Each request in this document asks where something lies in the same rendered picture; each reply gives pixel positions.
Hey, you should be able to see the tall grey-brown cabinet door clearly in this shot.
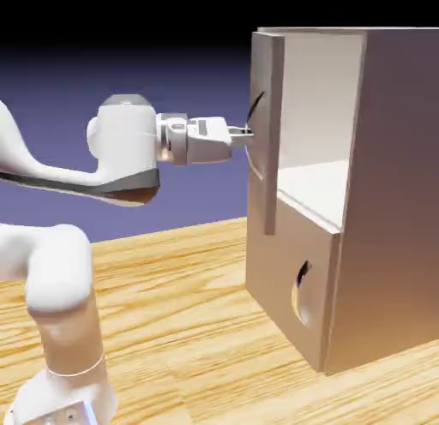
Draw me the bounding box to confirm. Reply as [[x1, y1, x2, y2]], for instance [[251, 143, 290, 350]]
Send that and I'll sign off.
[[246, 31, 286, 236]]

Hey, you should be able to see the long curved metal door handle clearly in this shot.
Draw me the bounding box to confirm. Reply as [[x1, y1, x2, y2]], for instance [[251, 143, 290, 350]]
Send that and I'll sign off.
[[244, 90, 268, 182]]

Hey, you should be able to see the grey-brown cabinet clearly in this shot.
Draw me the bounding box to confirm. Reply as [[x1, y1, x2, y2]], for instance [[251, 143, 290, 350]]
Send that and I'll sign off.
[[245, 26, 439, 377]]

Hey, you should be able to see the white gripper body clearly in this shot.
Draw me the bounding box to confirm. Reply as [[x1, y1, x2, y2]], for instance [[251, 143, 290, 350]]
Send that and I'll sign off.
[[185, 116, 233, 166]]

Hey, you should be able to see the short curved metal door handle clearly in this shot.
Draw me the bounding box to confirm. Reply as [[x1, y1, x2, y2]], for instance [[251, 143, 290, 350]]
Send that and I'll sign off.
[[291, 259, 314, 327]]

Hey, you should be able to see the short grey-brown cabinet door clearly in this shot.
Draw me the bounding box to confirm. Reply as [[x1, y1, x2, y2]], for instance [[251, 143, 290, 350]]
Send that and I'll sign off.
[[245, 177, 343, 374]]

